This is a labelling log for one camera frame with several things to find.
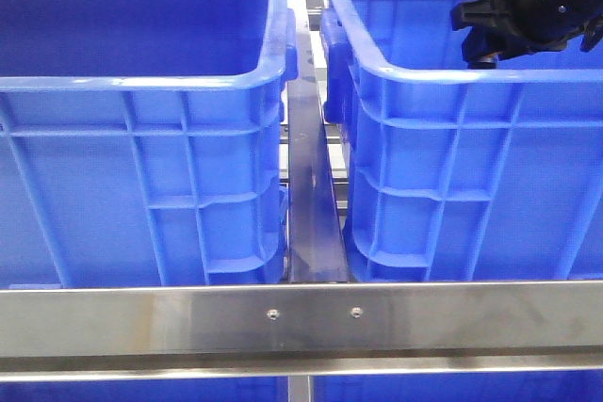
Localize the blue crate lower right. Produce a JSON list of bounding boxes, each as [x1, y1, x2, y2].
[[314, 370, 602, 401]]

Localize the steel front rack rail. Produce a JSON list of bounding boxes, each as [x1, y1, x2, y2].
[[1, 281, 602, 382]]

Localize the blue crate lower left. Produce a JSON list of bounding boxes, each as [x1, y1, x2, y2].
[[1, 378, 287, 401]]

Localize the large blue crate left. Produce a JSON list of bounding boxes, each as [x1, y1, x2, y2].
[[1, 0, 297, 289]]

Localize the left rail screw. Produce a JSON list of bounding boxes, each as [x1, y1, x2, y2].
[[267, 309, 280, 320]]

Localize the large blue crate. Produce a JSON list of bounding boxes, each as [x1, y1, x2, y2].
[[321, 0, 602, 281], [1, 0, 297, 289]]

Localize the right rail screw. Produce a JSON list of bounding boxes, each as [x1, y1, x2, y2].
[[350, 307, 363, 318]]

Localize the rail screw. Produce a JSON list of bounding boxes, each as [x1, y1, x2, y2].
[[267, 309, 280, 320], [350, 307, 363, 318]]

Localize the large blue crate right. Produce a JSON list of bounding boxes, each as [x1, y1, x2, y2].
[[321, 0, 602, 281]]

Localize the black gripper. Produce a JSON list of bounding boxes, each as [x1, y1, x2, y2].
[[450, 0, 602, 68]]

